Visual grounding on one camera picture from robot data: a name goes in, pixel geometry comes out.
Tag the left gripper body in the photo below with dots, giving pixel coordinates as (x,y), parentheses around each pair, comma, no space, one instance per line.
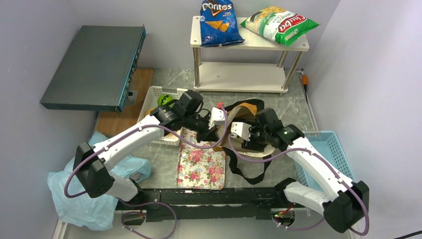
(200,125)

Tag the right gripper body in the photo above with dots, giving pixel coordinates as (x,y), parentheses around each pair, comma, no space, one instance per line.
(259,138)

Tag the green round fruit toy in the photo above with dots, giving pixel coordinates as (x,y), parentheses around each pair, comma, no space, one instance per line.
(165,99)

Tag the green Chuba cassava chip bag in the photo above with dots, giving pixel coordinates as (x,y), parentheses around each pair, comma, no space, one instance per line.
(279,25)

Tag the light blue cartoon plastic bag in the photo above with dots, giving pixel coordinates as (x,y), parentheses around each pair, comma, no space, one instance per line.
(94,213)

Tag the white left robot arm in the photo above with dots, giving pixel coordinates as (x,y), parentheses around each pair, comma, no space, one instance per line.
(93,164)

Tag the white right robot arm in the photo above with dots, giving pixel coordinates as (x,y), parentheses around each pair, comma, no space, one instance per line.
(341,201)

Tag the floral pattern tray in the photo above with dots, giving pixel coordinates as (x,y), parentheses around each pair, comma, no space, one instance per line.
(200,168)

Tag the white two-tier shelf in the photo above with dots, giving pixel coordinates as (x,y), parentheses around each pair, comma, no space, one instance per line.
(246,77)

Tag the white plastic basket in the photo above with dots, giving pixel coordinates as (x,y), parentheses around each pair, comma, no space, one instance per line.
(151,101)

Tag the light blue plastic basket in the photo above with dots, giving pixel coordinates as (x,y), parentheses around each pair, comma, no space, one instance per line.
(328,145)

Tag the wooden board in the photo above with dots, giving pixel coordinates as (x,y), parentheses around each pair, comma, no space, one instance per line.
(111,123)

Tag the blue Doritos chip bag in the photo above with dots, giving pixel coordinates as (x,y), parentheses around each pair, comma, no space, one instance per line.
(218,24)

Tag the dark grey flat box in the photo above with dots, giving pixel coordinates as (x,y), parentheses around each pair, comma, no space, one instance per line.
(96,72)

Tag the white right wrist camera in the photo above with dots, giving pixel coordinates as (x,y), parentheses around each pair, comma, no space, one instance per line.
(241,129)

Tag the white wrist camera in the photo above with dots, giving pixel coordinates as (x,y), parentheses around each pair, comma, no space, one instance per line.
(217,117)
(241,129)

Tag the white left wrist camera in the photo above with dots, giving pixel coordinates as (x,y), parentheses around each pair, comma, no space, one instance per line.
(217,117)

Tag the orange handled tool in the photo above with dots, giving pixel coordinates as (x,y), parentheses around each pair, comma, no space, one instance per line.
(304,80)

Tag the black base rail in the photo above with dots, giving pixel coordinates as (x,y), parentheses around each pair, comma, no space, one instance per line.
(165,204)

